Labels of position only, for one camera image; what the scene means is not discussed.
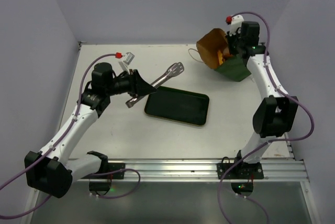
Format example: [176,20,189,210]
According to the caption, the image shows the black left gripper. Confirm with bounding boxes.
[105,69,157,97]

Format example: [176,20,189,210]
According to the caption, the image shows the green paper bag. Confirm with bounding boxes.
[196,28,250,82]

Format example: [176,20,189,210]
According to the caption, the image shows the metal serving tongs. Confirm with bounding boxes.
[125,62,184,108]

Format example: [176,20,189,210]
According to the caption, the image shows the orange braided fake bread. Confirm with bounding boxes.
[217,48,232,65]

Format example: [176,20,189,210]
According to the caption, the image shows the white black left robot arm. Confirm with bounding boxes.
[24,62,157,198]

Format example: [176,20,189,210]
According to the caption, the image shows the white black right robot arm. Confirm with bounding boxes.
[227,15,298,178]

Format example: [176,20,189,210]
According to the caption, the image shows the dark green tray gold rim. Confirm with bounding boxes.
[144,86,210,126]

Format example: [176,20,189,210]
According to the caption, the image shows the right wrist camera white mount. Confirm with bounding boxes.
[226,15,244,36]

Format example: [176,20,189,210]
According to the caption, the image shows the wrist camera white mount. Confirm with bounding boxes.
[118,52,135,72]
[226,15,244,36]

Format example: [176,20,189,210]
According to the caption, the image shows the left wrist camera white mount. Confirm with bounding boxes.
[118,52,135,72]

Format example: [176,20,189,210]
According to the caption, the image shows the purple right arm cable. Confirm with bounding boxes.
[217,12,315,224]

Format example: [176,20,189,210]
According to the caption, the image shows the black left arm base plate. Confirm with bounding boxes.
[106,163,126,180]

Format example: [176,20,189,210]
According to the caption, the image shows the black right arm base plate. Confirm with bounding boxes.
[216,157,264,180]

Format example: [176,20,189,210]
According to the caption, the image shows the aluminium front mounting rail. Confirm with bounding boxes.
[109,159,309,182]

